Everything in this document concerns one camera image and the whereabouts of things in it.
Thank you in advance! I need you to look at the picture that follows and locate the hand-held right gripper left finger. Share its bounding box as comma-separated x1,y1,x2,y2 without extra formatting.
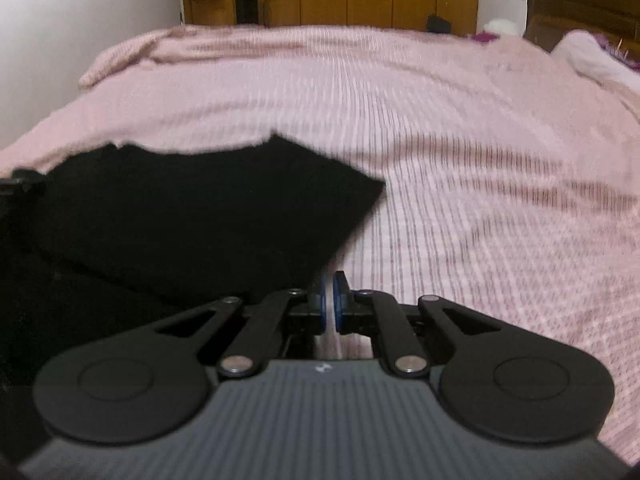
149,272,329,378

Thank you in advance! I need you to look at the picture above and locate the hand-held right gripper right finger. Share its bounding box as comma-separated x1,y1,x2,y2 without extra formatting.
331,270,504,378

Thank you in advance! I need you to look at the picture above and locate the black garment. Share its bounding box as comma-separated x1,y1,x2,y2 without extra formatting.
0,131,387,396

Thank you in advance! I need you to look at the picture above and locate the pink striped bedsheet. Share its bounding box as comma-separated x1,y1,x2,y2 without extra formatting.
0,25,640,466

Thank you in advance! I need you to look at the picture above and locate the white plush toy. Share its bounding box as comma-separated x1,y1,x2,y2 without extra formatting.
482,18,521,37

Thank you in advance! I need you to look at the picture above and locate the pale pink pillow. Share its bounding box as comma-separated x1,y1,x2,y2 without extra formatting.
550,30,640,97

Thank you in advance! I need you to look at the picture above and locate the dark wooden headboard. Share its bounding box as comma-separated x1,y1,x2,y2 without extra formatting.
522,0,640,55

